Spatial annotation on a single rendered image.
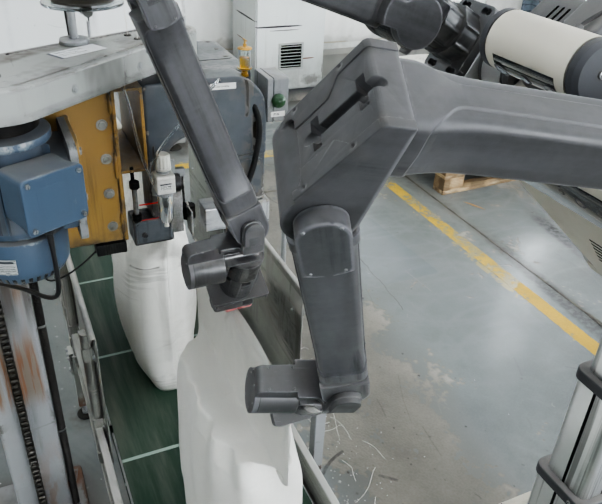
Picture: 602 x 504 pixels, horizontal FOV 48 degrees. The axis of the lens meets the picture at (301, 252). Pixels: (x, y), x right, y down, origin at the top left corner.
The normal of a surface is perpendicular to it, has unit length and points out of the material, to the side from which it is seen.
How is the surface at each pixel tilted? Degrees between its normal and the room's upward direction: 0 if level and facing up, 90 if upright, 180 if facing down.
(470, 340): 0
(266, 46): 90
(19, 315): 90
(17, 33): 90
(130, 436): 0
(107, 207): 90
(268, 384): 28
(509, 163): 120
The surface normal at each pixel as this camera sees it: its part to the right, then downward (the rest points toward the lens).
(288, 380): 0.22, -0.52
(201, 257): 0.41, 0.49
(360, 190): 0.09, 0.85
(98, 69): 0.89, 0.27
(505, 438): 0.04, -0.85
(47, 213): 0.76, 0.37
